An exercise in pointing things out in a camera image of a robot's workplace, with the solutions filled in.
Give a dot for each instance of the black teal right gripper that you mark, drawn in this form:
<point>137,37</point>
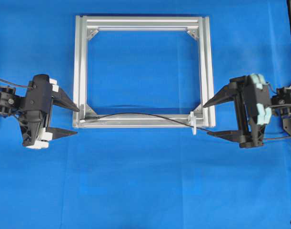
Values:
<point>251,97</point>

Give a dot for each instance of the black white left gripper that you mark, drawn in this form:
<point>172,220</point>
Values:
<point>35,110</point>

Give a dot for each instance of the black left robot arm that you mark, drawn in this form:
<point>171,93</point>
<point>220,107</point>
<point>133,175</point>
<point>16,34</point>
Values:
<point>10,102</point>

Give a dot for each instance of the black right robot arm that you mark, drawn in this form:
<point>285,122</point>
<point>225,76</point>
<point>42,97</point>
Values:
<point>280,106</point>

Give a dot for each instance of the white zip tie loop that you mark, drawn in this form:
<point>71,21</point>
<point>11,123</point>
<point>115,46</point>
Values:
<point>192,121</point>

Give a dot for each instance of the blue table cloth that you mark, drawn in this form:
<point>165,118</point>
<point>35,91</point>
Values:
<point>143,178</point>

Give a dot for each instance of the aluminium extrusion frame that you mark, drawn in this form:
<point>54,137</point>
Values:
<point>88,27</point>

